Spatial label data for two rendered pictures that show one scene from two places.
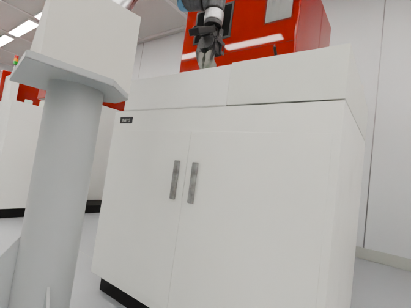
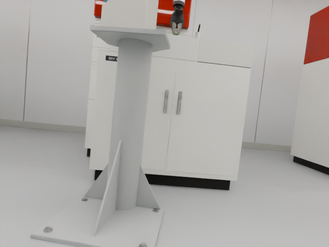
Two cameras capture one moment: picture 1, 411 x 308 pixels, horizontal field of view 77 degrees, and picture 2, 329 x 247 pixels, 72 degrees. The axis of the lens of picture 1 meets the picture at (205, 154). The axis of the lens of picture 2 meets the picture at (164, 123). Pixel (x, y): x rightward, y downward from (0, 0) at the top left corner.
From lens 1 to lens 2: 1.04 m
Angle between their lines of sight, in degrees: 42
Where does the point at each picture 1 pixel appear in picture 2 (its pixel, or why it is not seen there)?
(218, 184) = (194, 103)
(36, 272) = (137, 158)
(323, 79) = (244, 58)
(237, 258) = (206, 136)
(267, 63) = (220, 43)
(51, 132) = (141, 75)
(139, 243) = not seen: hidden behind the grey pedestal
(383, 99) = not seen: hidden behind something
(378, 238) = not seen: hidden behind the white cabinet
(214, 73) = (189, 41)
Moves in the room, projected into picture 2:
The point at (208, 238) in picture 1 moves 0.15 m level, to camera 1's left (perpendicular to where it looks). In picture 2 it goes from (190, 130) to (172, 130)
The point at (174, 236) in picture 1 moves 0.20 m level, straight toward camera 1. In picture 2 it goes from (167, 133) to (192, 137)
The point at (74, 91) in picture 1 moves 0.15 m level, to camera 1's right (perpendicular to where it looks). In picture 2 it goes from (150, 49) to (173, 56)
